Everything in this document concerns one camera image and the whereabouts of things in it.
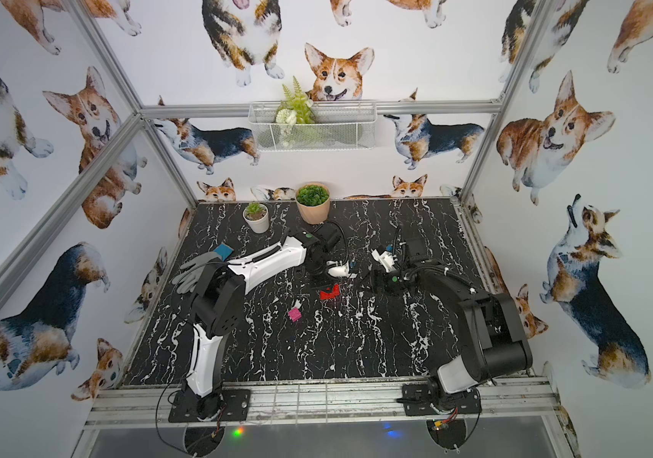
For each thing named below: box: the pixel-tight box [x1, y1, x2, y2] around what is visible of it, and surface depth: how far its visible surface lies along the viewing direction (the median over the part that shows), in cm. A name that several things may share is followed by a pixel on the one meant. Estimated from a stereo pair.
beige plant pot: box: [294, 182, 332, 225], surface depth 109 cm
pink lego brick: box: [287, 307, 303, 322], surface depth 90 cm
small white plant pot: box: [242, 202, 270, 234], surface depth 109 cm
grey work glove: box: [171, 251, 222, 294], surface depth 99 cm
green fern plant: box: [274, 75, 316, 125], surface depth 84 cm
